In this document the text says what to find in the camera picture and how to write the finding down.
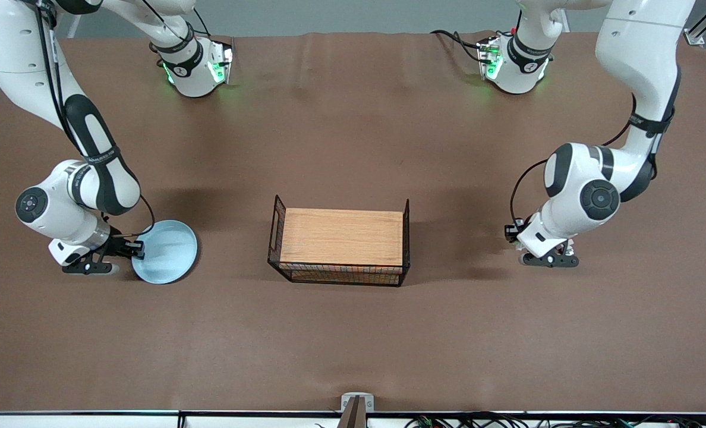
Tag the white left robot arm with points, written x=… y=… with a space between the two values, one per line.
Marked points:
x=638 y=47

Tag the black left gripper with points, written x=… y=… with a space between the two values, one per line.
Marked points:
x=514 y=231

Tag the brown table mat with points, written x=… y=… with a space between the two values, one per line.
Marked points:
x=353 y=148

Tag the base connector box green light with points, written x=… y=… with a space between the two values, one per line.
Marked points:
x=219 y=65
x=491 y=59

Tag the wooden board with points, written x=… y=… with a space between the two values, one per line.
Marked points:
x=341 y=238

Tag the white table edge rail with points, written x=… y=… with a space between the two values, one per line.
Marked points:
x=91 y=421

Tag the light blue round plate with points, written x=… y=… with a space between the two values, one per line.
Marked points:
x=172 y=255

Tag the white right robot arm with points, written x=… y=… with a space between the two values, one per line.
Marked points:
x=26 y=59

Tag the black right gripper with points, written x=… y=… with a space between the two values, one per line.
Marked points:
x=117 y=244

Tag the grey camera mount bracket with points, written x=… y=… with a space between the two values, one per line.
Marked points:
x=367 y=404

